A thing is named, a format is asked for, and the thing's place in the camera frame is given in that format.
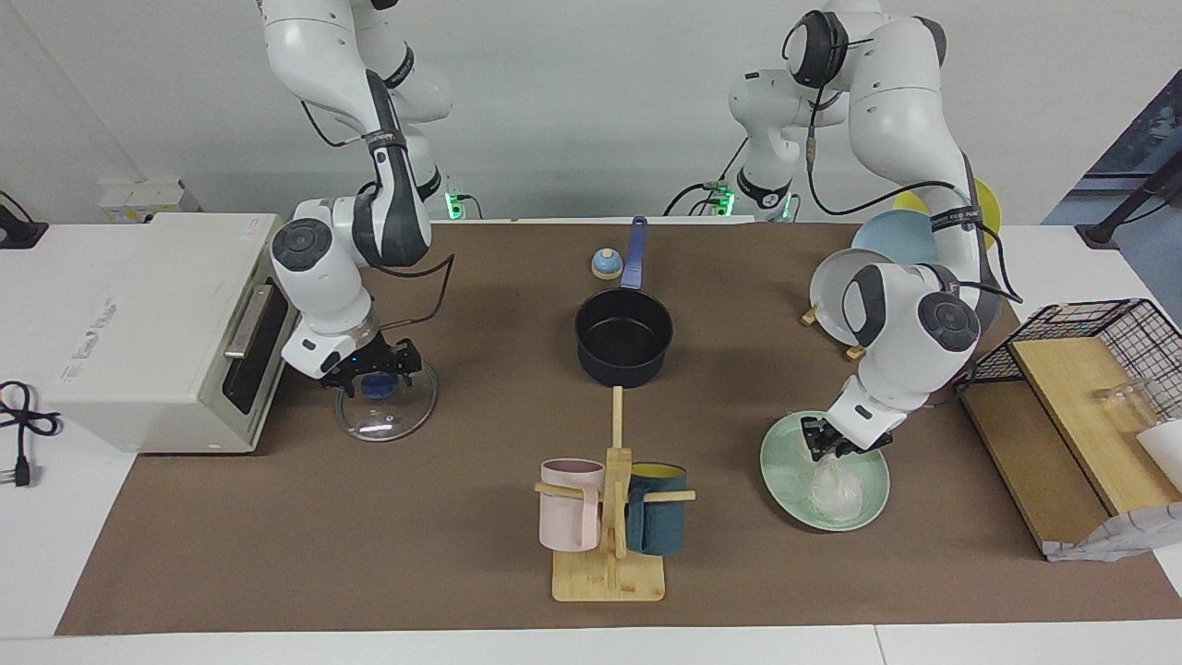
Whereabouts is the black pot with blue handle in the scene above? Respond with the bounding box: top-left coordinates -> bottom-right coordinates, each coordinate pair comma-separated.
574,215 -> 675,389

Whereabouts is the glass lid with blue knob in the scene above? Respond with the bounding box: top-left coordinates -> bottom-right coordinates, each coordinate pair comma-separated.
334,362 -> 439,442

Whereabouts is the black power cord with plug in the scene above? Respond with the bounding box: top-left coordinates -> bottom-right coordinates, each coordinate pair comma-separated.
0,381 -> 64,489

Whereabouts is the black desk device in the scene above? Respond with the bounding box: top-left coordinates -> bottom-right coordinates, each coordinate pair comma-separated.
0,189 -> 49,250

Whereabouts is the brown table mat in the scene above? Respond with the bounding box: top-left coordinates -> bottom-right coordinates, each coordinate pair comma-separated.
55,222 -> 1182,636

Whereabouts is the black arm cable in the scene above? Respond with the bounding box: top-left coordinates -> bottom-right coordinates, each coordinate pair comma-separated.
300,92 -> 455,335
780,28 -> 1024,306

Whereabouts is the wooden shelf with wire basket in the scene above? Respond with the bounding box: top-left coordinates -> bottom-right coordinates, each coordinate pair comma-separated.
956,298 -> 1182,562

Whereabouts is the black base cable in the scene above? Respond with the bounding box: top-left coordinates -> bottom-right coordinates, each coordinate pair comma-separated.
663,137 -> 751,219

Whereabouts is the yellow plate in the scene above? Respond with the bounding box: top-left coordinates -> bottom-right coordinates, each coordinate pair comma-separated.
891,177 -> 1003,255

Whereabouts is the clear glass cup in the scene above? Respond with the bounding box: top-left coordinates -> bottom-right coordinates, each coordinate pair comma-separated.
1094,379 -> 1160,435

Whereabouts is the wooden plate rack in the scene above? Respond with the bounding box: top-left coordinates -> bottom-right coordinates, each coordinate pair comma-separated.
800,308 -> 867,362

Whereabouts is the light blue plate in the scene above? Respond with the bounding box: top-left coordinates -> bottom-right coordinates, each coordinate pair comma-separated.
850,210 -> 938,269

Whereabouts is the black stand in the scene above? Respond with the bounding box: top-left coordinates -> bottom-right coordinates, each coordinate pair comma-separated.
1076,152 -> 1182,248

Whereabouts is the pink mug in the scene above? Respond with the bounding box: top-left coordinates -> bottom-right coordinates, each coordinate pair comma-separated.
538,458 -> 606,553

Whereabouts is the light green plate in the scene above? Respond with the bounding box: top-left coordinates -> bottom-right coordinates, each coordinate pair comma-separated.
759,410 -> 891,532

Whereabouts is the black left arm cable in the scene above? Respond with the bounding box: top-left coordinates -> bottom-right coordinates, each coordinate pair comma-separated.
780,28 -> 1024,306

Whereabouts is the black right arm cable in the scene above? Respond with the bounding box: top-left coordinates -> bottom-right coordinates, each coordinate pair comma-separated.
300,92 -> 455,335

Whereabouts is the grey plate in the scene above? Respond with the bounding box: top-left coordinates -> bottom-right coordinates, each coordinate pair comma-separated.
809,248 -> 892,347

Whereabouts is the white power strip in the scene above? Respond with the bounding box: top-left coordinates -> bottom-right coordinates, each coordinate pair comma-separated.
100,180 -> 186,223

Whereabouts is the clear bag of vermicelli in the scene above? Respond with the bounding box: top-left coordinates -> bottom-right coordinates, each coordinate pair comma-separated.
808,453 -> 864,523

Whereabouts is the dark teal mug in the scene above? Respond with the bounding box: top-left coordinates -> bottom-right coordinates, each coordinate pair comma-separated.
626,462 -> 689,557

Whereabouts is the wooden mug tree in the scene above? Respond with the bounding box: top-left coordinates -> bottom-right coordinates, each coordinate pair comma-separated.
534,386 -> 695,603

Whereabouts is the beige toaster oven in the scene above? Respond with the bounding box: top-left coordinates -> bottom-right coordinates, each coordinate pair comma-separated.
42,212 -> 301,455

